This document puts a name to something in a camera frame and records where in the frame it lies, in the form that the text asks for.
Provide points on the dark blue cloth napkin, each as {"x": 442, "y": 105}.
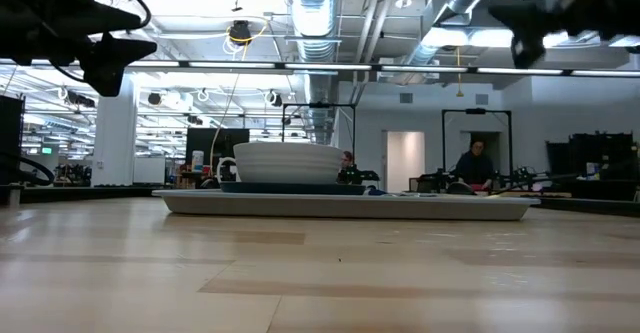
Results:
{"x": 377, "y": 192}

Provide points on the overhead light bar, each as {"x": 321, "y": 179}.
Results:
{"x": 325, "y": 66}

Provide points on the dark teal plate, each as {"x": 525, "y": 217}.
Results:
{"x": 292, "y": 188}

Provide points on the white canister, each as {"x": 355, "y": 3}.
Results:
{"x": 197, "y": 160}

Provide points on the person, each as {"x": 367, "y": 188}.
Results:
{"x": 474, "y": 165}
{"x": 347, "y": 159}

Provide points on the white pillar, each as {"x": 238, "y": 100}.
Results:
{"x": 114, "y": 138}

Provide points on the black background robot arm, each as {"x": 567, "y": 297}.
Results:
{"x": 357, "y": 175}
{"x": 520, "y": 178}

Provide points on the black background rig frame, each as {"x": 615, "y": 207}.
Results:
{"x": 477, "y": 111}
{"x": 320, "y": 105}

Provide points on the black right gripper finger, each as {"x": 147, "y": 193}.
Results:
{"x": 530, "y": 28}

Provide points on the white cabinet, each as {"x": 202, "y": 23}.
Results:
{"x": 149, "y": 170}

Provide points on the white bowl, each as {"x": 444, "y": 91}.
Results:
{"x": 287, "y": 163}

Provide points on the black monitor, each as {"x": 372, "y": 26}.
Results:
{"x": 210, "y": 143}

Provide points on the black overhead camera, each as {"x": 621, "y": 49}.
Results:
{"x": 240, "y": 33}

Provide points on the green sign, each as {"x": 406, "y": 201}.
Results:
{"x": 47, "y": 150}

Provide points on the grey plastic tray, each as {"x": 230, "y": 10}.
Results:
{"x": 350, "y": 208}

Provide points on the black stacked crates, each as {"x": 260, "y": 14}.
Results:
{"x": 600, "y": 153}

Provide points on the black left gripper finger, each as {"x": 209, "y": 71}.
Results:
{"x": 112, "y": 63}

